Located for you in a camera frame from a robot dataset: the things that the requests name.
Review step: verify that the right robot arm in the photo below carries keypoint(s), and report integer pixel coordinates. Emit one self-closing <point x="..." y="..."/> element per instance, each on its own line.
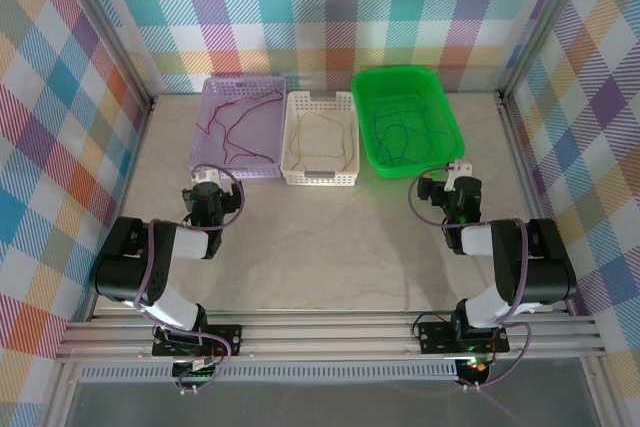
<point x="530" y="267"/>

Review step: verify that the green plastic basket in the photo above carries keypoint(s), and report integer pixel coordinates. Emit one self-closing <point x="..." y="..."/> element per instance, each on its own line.
<point x="452" y="147"/>

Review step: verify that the lilac perforated plastic basket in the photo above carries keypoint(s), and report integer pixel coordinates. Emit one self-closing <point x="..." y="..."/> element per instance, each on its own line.
<point x="265" y="132"/>

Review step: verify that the white perforated plastic basket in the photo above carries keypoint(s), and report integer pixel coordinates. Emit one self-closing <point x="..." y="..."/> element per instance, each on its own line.
<point x="320" y="137"/>

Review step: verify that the orange connector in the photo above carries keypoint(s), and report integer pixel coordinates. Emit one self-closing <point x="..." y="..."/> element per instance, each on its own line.
<point x="479" y="369"/>

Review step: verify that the green circuit board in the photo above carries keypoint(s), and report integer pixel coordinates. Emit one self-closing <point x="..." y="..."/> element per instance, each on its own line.
<point x="197" y="372"/>

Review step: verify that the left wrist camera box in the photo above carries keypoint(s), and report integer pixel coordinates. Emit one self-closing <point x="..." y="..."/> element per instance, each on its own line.
<point x="205" y="176"/>

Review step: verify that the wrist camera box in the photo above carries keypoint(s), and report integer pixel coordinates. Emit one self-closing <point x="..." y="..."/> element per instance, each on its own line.
<point x="205" y="176"/>
<point x="460" y="167"/>

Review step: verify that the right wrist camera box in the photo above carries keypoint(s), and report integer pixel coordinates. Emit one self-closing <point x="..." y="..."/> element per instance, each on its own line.
<point x="460" y="167"/>

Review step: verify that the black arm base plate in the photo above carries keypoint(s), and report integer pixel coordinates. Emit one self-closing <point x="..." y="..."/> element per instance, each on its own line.
<point x="227" y="339"/>
<point x="435" y="337"/>

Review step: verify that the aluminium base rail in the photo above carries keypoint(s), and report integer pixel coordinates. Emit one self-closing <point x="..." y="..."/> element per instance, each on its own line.
<point x="325" y="334"/>

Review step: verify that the aluminium frame post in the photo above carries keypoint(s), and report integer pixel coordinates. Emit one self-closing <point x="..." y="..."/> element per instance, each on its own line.
<point x="107" y="22"/>
<point x="543" y="22"/>

